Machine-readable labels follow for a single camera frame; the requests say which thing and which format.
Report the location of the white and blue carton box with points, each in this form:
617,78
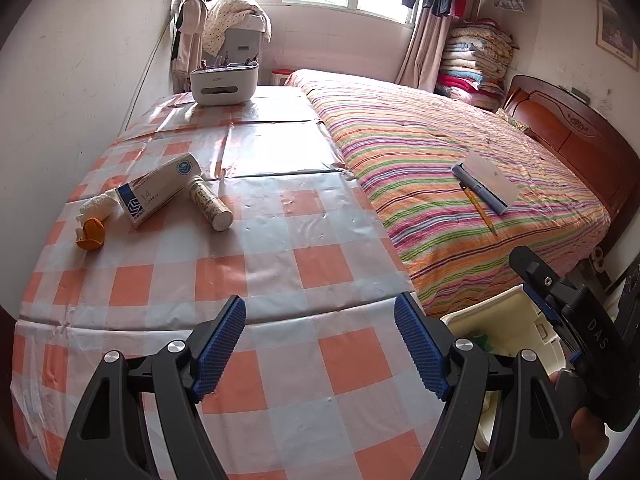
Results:
155,190

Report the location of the white orange toy figure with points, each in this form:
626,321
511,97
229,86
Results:
97,205

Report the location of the stack of folded quilts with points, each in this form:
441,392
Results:
475,60

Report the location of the orange peel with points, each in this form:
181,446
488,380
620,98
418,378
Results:
91,235

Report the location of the dotted white cloth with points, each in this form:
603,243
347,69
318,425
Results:
230,15

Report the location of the person's right hand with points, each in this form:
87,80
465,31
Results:
590,430

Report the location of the yellow pencil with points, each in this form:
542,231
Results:
480,210

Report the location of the grey notebook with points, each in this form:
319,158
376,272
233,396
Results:
487,177

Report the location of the dark wooden headboard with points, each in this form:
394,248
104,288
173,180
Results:
575,135

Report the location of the patterned pillow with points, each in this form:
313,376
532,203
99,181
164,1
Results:
515,120

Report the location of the white trash bin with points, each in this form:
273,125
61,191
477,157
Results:
500,310

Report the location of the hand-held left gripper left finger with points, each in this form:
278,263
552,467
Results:
220,345

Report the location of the green plastic bag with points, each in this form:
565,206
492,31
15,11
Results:
481,342

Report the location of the white cylindrical bottle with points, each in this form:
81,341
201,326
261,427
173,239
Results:
210,205

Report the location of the white desktop organizer box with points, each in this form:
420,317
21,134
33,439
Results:
222,85

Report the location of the beige curtain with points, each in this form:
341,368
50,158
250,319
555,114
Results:
190,30
425,50

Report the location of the framed wall picture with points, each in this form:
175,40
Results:
615,35

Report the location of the white bucket with red lid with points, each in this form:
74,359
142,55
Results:
282,77

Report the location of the white appliance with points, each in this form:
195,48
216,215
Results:
245,45

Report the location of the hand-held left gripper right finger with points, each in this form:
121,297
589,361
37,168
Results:
420,345

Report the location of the striped bed blanket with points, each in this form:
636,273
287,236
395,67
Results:
425,160

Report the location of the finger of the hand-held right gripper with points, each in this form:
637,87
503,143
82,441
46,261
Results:
535,270

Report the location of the orange white checkered tablecloth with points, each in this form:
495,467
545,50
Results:
300,270

